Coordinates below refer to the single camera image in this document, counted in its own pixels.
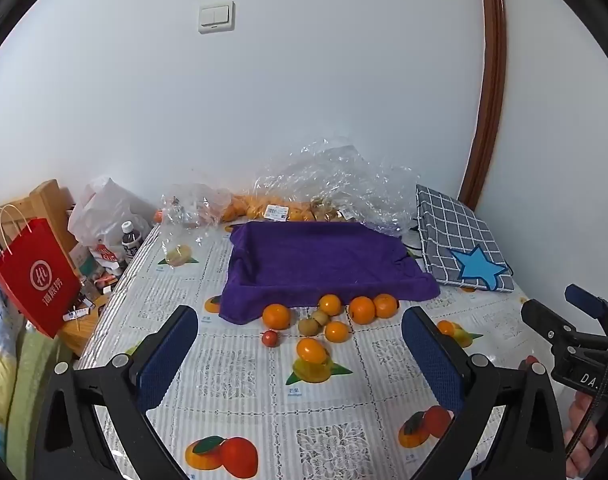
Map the red and white box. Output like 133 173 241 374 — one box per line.
90 242 123 275

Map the black cable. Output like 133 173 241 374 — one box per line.
564 300 608 461

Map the black-capped bottle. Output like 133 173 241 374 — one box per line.
120 220 144 267

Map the fruit-print tablecloth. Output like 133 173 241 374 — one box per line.
76 212 608 480

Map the person's right hand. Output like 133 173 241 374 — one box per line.
565 389 608 479

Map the purple towel-lined tray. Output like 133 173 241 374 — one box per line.
218 220 441 325

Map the small clear plastic bag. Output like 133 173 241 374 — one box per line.
159 182 232 261

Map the large clear plastic bag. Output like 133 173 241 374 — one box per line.
254 136 421 233

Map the wooden bedside stand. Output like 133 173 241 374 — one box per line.
0 179 115 357

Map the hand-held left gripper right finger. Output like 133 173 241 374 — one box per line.
401 306 569 480

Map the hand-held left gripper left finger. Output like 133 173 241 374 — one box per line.
34 305 201 480

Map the green cloth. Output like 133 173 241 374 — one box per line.
6 327 75 479

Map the grey checked cushion blue star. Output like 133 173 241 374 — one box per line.
415 184 515 293

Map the white light switch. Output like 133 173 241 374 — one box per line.
198 2 236 34

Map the pile of bagged oranges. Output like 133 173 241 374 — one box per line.
221 194 357 224

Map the brown wooden door frame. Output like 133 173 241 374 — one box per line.
456 0 508 211

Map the red paper bag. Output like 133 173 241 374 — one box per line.
0 205 83 339

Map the white plastic bag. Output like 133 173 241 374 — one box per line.
67 176 153 262

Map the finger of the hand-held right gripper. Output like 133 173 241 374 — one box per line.
521 299 608 357
565 284 608 332

